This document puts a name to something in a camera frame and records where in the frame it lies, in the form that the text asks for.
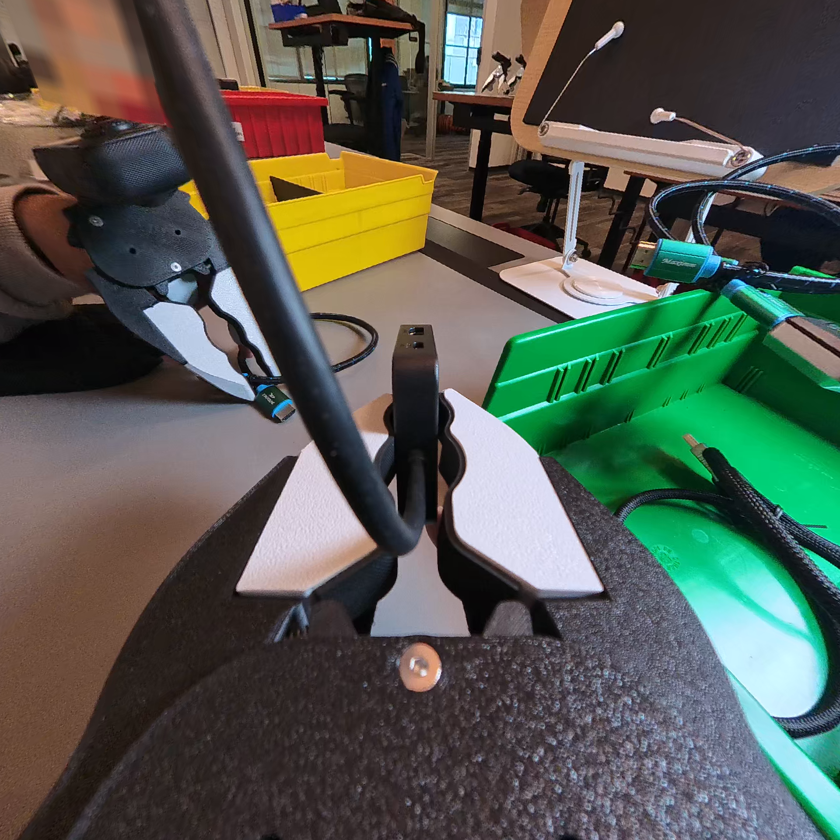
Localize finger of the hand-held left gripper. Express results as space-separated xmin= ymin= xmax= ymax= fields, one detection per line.
xmin=142 ymin=298 xmax=258 ymax=403
xmin=209 ymin=264 xmax=281 ymax=382

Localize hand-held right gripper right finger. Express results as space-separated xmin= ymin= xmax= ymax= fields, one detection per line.
xmin=437 ymin=387 xmax=605 ymax=623

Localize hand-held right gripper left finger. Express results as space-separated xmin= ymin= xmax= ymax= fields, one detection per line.
xmin=235 ymin=394 xmax=400 ymax=614

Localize thick smooth black cable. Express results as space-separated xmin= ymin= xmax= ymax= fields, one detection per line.
xmin=134 ymin=0 xmax=427 ymax=555

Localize braided hdmi cable green plugs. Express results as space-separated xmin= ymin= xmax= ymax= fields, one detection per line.
xmin=630 ymin=144 xmax=840 ymax=329
xmin=236 ymin=311 xmax=380 ymax=424

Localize yellow plastic bin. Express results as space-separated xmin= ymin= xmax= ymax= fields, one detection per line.
xmin=177 ymin=151 xmax=439 ymax=293

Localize green plastic bin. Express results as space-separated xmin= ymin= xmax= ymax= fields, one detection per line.
xmin=482 ymin=266 xmax=840 ymax=840

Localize silver hdmi switch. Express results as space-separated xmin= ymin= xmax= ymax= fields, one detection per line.
xmin=761 ymin=315 xmax=840 ymax=395

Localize person's left forearm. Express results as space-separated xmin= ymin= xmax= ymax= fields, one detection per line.
xmin=0 ymin=177 xmax=86 ymax=342

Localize person's left hand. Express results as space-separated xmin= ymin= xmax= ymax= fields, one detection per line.
xmin=16 ymin=193 xmax=93 ymax=290

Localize black bin divider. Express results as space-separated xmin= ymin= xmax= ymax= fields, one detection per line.
xmin=269 ymin=175 xmax=326 ymax=202

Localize red plastic bin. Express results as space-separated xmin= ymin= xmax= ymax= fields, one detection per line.
xmin=220 ymin=88 xmax=329 ymax=160

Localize hanging dark blue jacket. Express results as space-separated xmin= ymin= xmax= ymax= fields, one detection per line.
xmin=366 ymin=49 xmax=406 ymax=165

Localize wooden standing desk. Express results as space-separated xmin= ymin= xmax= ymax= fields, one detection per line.
xmin=268 ymin=14 xmax=426 ymax=86

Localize wooden desk with black legs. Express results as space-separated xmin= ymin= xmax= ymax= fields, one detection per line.
xmin=432 ymin=91 xmax=516 ymax=221

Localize black office chair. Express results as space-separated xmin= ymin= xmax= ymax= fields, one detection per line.
xmin=508 ymin=159 xmax=608 ymax=217

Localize cluster of grey tools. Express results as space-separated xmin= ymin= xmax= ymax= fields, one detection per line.
xmin=481 ymin=51 xmax=527 ymax=94

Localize white board stand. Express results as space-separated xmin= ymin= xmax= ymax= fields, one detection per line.
xmin=499 ymin=20 xmax=765 ymax=322

